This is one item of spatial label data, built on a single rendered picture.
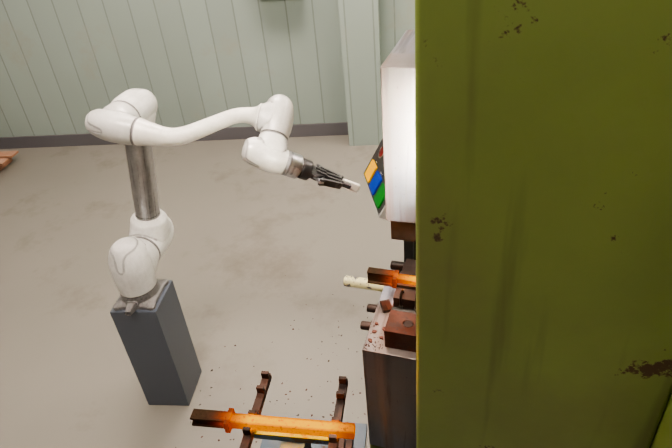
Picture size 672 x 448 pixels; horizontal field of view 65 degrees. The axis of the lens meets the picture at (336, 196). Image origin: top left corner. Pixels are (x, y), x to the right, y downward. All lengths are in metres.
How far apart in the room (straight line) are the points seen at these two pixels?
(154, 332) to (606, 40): 2.05
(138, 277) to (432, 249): 1.56
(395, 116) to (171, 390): 1.85
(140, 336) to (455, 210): 1.82
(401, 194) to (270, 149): 0.66
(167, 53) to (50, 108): 1.35
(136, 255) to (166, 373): 0.62
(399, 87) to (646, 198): 0.55
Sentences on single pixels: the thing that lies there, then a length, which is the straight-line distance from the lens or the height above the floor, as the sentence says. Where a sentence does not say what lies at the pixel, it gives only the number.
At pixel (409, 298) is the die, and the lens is 1.56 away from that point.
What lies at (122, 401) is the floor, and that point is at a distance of 2.88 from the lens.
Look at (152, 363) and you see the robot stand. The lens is 2.55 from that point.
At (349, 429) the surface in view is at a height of 0.95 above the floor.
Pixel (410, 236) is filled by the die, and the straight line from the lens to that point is 1.41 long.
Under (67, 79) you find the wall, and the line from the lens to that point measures 5.47.
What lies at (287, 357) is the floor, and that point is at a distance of 2.78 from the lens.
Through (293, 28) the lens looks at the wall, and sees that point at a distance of 4.60.
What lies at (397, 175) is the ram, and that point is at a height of 1.43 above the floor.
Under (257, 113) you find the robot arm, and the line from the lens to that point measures 1.88.
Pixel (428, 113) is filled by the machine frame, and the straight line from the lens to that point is 0.78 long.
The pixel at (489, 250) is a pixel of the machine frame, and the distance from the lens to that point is 0.89.
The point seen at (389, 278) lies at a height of 1.00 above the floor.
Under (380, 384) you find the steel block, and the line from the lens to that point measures 1.63.
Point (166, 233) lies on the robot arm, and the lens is 2.39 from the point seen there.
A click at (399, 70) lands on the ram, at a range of 1.15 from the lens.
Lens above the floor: 2.06
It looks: 32 degrees down
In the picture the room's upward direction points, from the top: 6 degrees counter-clockwise
